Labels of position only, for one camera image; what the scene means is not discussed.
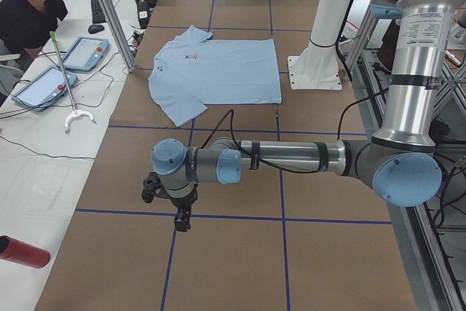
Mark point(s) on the black box with label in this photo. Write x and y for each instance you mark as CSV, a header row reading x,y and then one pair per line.
x,y
143,14

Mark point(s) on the person in black shirt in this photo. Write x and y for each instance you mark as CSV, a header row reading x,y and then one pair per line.
x,y
26,24

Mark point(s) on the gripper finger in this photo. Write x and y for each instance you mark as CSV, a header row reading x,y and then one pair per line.
x,y
186,223
178,222

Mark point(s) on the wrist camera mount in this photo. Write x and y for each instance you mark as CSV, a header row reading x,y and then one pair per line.
x,y
151,188

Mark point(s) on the near teach pendant tablet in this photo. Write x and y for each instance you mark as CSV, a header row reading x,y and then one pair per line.
x,y
43,91

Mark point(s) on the white pillar with base plate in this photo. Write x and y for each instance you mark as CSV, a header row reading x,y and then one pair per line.
x,y
317,68

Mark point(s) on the black computer mouse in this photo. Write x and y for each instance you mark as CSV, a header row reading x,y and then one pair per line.
x,y
95,28

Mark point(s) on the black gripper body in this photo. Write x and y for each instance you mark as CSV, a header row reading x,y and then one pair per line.
x,y
180,204

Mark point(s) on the black keyboard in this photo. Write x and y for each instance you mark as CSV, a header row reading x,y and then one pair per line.
x,y
97,13

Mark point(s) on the reacher stick with white hook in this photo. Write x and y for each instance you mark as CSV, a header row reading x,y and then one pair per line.
x,y
76,113

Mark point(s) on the light blue t-shirt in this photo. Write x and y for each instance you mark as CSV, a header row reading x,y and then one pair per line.
x,y
194,70

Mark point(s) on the aluminium side frame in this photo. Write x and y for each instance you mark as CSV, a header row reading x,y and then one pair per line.
x,y
398,164

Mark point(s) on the red cylinder bottle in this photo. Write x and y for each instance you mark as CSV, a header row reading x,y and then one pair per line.
x,y
19,252

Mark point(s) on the far teach pendant tablet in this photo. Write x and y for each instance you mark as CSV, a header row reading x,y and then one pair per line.
x,y
84,54

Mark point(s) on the teach pendant tablet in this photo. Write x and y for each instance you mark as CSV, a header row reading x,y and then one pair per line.
x,y
84,54
43,91

